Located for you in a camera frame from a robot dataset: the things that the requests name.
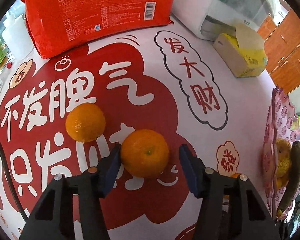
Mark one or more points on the yellow pear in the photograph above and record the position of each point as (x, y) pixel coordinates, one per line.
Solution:
(283, 153)

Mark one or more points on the red paper cup package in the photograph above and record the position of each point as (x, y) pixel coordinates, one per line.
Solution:
(56, 26)

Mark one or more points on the tangerine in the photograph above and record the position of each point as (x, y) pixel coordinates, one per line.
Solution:
(236, 175)
(85, 123)
(145, 153)

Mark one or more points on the pink glass fruit bowl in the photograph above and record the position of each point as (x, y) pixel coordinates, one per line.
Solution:
(282, 122)

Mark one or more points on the yellow tissue box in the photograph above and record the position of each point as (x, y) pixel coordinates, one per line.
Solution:
(242, 52)

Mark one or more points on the pink printed tablecloth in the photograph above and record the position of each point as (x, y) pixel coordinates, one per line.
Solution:
(163, 79)

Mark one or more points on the white rice dispenser appliance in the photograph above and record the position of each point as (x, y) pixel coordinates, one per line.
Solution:
(208, 18)

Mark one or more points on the overripe brown banana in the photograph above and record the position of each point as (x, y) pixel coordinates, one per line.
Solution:
(294, 180)

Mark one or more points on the orange wooden cabinet wall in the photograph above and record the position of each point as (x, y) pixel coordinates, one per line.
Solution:
(282, 47)

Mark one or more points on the white squeeze bottle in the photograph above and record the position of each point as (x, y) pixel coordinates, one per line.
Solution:
(16, 36)

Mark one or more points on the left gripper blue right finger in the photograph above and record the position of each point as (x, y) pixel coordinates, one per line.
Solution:
(231, 207)

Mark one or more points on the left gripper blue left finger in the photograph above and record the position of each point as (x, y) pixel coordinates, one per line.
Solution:
(52, 216)

